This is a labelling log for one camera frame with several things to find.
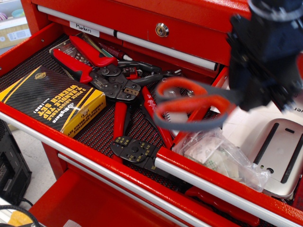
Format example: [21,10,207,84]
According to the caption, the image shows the clear plastic bag of parts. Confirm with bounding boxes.
[172,128,271,192]

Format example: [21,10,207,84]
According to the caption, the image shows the yellow black tap wrench box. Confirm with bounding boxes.
[0,66,106,138]

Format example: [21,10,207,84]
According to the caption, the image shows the large open red drawer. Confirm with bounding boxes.
[0,22,240,227]

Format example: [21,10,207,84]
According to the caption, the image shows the small open red drawer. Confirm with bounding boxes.
[155,66,303,227]

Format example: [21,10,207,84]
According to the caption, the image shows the red lower drawer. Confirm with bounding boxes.
[27,169,180,227]

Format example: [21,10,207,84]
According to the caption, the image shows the red tool chest cabinet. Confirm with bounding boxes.
[20,0,303,227]

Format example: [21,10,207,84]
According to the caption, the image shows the white cabinet manual paper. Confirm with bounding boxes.
[223,93,303,155]

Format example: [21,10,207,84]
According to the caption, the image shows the silver cabinet lock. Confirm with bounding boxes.
[155,23,169,37]

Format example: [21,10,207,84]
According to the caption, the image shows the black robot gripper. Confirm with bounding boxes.
[228,7,303,113]

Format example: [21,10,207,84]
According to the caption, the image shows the silver wireless mouse upside down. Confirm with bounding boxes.
[249,118,303,199]

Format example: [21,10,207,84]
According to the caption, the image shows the grey black pliers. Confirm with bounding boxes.
[118,61,184,86]

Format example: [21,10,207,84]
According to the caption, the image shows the black device on floor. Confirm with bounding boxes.
[0,120,32,205]

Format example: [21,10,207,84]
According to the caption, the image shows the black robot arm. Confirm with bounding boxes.
[228,0,303,111]

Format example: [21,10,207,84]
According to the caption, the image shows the red marker pen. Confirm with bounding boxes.
[98,42,133,61]

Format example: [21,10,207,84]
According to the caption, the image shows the red handled wire crimper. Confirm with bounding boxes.
[110,87,172,171]

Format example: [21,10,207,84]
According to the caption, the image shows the red black ratchet crimping tool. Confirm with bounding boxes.
[51,36,141,103]

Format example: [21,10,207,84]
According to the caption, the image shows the black red drawer liner mat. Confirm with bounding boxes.
[0,34,223,190]

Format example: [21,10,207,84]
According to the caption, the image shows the socket bit set package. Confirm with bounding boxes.
[49,39,93,67]

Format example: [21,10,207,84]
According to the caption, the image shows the orange grey handled scissors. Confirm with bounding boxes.
[153,77,244,132]

